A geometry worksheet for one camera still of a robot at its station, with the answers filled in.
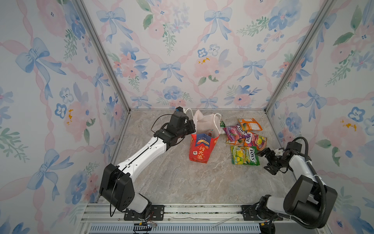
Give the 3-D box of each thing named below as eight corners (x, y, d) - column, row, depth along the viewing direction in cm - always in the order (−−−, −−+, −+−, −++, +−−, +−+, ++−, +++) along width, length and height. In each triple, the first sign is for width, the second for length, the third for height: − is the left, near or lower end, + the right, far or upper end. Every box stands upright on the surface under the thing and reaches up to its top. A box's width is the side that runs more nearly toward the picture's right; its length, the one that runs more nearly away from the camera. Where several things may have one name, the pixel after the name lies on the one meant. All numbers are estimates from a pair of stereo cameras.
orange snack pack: (241, 132, 109) (243, 128, 105) (238, 121, 116) (239, 117, 112) (260, 132, 109) (262, 128, 105) (256, 121, 116) (258, 117, 112)
